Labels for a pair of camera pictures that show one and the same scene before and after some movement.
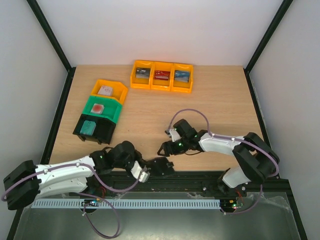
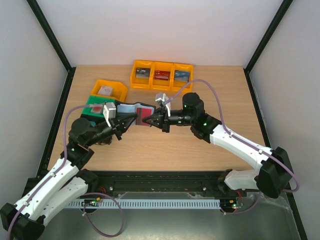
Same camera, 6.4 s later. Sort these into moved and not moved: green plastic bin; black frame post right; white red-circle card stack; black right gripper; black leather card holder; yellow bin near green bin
Moved: black right gripper; black leather card holder
Not moved: black frame post right; green plastic bin; white red-circle card stack; yellow bin near green bin
